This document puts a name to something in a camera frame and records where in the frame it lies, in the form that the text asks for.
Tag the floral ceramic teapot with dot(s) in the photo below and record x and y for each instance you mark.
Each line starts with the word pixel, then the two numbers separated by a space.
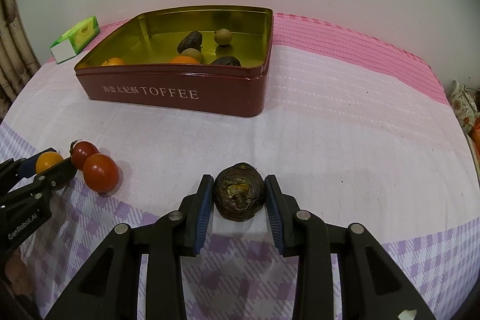
pixel 463 104

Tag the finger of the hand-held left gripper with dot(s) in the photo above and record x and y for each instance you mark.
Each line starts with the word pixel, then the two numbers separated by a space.
pixel 24 167
pixel 60 175

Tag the red tomato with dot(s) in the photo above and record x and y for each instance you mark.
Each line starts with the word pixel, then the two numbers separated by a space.
pixel 85 154
pixel 100 173

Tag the green tissue box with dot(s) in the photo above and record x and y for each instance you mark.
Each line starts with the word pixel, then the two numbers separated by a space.
pixel 75 39

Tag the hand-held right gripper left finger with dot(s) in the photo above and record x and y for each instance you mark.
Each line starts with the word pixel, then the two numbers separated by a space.
pixel 204 222

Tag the pink checked tablecloth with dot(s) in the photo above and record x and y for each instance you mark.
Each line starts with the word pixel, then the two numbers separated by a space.
pixel 337 117

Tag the orange tangerine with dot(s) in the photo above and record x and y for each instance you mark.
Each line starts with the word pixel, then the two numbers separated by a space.
pixel 112 61
pixel 183 60

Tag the red tin box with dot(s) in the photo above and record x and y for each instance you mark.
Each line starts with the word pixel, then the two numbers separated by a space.
pixel 168 91

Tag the dark water chestnut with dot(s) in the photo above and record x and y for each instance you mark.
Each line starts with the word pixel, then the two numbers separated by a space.
pixel 238 196

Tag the dark purple oblong fruit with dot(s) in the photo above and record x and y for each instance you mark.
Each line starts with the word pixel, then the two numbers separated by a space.
pixel 190 40

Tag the orange red packet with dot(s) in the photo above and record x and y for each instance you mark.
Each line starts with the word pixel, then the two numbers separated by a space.
pixel 476 140

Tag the pale green round fruit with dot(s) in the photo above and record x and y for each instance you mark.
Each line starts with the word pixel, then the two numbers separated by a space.
pixel 223 36

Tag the olive brown round fruit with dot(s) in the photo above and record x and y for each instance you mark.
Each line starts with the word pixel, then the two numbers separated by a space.
pixel 191 54

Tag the person's left hand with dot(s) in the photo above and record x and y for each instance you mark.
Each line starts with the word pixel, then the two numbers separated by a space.
pixel 21 277

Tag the yellow tomato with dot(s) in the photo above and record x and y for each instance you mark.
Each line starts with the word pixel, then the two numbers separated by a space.
pixel 47 159

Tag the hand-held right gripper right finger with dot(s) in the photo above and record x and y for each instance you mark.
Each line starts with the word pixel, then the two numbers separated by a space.
pixel 273 220

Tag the beige patterned curtain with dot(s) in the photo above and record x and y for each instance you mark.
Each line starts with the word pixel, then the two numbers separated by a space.
pixel 17 46

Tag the dark wrinkled fruit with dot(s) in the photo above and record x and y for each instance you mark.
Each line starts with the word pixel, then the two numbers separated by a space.
pixel 225 61

